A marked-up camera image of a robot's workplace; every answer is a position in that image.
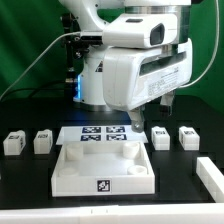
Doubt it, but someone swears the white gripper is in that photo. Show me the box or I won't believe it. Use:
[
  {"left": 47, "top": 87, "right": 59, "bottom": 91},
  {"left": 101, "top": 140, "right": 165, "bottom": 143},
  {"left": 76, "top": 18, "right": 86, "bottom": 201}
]
[{"left": 103, "top": 39, "right": 192, "bottom": 133}]

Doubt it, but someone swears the white square tabletop part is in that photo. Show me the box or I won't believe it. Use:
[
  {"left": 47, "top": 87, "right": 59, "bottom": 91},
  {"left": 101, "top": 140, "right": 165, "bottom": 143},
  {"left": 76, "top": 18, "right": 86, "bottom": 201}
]
[{"left": 51, "top": 141, "right": 155, "bottom": 197}]

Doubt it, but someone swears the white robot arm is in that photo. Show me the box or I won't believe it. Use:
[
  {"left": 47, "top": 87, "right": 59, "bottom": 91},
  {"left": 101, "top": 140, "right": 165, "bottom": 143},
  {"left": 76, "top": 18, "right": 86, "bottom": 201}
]
[{"left": 58, "top": 0, "right": 192, "bottom": 132}]

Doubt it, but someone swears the white sheet with tags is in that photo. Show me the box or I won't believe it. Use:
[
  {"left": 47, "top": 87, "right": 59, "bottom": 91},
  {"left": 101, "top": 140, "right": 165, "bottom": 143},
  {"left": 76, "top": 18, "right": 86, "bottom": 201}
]
[{"left": 56, "top": 125, "right": 148, "bottom": 145}]

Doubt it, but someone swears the white obstacle fixture right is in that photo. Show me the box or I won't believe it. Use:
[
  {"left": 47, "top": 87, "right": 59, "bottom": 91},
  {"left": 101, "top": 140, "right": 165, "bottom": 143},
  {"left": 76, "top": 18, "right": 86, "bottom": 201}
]
[{"left": 196, "top": 157, "right": 224, "bottom": 203}]

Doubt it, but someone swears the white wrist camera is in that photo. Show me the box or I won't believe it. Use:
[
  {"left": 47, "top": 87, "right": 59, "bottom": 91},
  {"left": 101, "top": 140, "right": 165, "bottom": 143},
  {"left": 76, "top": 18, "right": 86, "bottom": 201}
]
[{"left": 102, "top": 14, "right": 177, "bottom": 49}]

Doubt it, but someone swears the black camera on mount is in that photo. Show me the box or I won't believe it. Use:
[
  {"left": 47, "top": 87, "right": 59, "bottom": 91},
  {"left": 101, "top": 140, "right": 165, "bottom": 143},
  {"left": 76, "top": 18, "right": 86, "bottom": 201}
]
[{"left": 80, "top": 32, "right": 102, "bottom": 43}]

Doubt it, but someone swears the grey cable left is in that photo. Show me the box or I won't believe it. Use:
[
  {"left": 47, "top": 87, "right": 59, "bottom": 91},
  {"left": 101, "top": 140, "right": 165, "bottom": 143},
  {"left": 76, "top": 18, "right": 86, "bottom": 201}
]
[{"left": 0, "top": 31, "right": 82, "bottom": 101}]

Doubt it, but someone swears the grey cable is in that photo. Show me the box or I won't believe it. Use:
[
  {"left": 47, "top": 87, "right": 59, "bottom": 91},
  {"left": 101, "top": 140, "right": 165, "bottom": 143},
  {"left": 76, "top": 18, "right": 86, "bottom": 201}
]
[
  {"left": 0, "top": 31, "right": 82, "bottom": 101},
  {"left": 179, "top": 0, "right": 222, "bottom": 89}
]

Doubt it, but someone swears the white front rail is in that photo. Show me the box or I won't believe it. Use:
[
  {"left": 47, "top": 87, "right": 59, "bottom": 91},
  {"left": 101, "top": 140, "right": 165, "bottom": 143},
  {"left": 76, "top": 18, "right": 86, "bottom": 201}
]
[{"left": 0, "top": 203, "right": 224, "bottom": 224}]

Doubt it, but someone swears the grey cable right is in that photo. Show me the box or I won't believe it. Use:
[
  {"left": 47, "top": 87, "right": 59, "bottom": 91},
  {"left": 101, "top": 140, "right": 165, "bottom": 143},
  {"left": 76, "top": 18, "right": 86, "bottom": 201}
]
[{"left": 179, "top": 0, "right": 222, "bottom": 89}]

